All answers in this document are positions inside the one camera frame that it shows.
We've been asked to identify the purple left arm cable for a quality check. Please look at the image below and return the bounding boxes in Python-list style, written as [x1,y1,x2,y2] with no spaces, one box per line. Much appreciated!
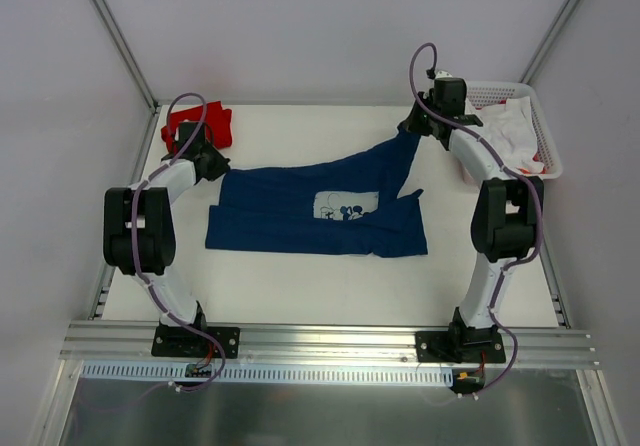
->
[130,91,227,393]

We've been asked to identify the right aluminium frame post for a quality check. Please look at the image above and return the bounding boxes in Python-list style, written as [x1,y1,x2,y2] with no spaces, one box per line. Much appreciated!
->
[519,0,583,84]

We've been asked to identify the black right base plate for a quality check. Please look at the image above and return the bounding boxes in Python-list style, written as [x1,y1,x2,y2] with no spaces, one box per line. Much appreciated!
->
[415,327,507,364]

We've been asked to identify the aluminium frame post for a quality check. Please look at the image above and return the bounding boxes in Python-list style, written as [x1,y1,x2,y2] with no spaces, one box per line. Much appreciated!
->
[89,0,158,111]
[519,0,583,84]

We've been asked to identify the white t-shirt in basket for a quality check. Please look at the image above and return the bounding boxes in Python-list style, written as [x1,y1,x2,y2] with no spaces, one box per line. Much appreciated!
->
[474,96,538,173]

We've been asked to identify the blue mickey mouse t-shirt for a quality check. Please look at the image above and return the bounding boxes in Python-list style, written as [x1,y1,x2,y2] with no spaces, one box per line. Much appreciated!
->
[205,129,428,258]

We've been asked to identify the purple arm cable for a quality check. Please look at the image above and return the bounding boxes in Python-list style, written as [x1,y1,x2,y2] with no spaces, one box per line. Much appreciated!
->
[409,41,546,398]
[130,91,227,393]

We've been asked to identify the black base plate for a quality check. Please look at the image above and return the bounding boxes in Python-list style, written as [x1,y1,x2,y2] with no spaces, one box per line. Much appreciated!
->
[151,324,240,359]
[415,327,507,364]

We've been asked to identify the white plastic laundry basket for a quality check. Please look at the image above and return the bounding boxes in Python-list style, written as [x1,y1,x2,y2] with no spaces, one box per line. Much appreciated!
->
[465,81,563,180]

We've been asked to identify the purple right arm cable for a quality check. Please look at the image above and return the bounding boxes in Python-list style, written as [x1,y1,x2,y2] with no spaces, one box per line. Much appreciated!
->
[409,41,546,398]

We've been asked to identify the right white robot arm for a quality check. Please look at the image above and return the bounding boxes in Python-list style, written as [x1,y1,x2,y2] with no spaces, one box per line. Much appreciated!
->
[402,75,544,363]

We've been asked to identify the white slotted cable duct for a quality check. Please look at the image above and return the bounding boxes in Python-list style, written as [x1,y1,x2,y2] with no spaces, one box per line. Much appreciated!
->
[81,360,453,388]

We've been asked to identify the orange t-shirt in basket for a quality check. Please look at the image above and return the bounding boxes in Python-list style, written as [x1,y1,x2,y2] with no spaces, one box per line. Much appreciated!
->
[517,151,545,175]

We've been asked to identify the folded red t-shirt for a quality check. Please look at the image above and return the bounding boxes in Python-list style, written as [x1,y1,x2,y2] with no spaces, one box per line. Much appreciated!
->
[160,101,233,153]

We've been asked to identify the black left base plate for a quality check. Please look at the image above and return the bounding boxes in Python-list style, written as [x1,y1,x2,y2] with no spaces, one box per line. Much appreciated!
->
[151,324,240,359]

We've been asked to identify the left aluminium frame post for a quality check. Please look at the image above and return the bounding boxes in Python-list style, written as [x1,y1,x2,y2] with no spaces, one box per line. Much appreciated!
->
[89,0,158,111]

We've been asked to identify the aluminium front mounting rail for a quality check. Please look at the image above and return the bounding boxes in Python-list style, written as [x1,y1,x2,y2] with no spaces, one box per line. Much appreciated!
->
[59,320,602,370]

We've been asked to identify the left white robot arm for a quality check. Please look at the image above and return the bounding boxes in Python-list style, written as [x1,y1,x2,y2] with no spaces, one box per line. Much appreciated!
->
[103,121,230,356]

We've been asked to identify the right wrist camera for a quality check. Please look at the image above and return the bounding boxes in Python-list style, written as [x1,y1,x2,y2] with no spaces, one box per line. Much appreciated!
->
[432,70,453,81]

